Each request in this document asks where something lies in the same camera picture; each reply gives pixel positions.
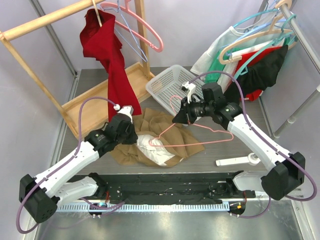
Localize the white garment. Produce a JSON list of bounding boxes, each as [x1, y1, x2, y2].
[[189, 11, 286, 88]]

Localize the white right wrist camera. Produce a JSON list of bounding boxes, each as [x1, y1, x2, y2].
[[181, 82, 196, 104]]

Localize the blue wire hanger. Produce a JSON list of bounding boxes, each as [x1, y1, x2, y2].
[[98, 0, 148, 63]]

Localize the wooden clothes rack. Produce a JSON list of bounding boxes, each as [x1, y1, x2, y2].
[[0, 0, 157, 138]]

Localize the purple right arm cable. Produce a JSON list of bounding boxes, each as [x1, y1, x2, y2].
[[188, 71, 318, 218]]

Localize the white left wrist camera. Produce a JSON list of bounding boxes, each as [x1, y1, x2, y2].
[[117, 105, 134, 118]]

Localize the red skirt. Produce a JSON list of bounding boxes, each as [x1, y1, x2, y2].
[[79, 9, 142, 116]]

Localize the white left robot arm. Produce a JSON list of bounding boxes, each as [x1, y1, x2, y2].
[[18, 106, 138, 224]]

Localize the red garment on rack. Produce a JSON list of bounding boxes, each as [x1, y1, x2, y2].
[[234, 46, 281, 102]]

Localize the pink wire hanger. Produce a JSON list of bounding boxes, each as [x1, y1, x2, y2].
[[148, 95, 235, 148]]

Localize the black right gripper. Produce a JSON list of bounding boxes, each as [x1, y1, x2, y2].
[[173, 95, 214, 125]]

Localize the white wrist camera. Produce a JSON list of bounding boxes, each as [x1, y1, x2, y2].
[[117, 105, 134, 118], [181, 82, 196, 104]]

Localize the beige plastic hanger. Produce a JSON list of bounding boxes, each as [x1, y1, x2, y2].
[[91, 0, 103, 28]]

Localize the tan cloth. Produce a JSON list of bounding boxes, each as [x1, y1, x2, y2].
[[110, 108, 205, 168]]

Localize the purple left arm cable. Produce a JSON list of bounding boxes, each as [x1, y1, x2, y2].
[[16, 97, 126, 235]]

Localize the metal clothes rack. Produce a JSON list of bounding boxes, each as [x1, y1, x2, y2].
[[215, 0, 320, 167]]

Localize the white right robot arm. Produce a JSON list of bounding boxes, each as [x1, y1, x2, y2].
[[172, 82, 306, 201]]

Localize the beige hanger on metal rack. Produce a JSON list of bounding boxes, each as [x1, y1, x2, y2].
[[218, 13, 291, 65]]

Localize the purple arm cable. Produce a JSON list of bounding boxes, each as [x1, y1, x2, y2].
[[188, 71, 318, 218], [16, 97, 126, 235]]

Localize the thick pink plastic hanger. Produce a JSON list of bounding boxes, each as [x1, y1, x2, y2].
[[101, 0, 164, 53]]

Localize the light blue hanger on rack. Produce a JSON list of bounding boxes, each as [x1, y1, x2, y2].
[[261, 0, 284, 24]]

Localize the green garment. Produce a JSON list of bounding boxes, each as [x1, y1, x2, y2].
[[204, 36, 294, 87]]

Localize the black garment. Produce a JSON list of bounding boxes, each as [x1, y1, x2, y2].
[[237, 45, 288, 98]]

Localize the white mesh basket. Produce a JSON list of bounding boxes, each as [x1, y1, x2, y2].
[[145, 64, 195, 116]]

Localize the teal plastic hanger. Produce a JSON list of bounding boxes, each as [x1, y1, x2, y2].
[[219, 11, 298, 82]]

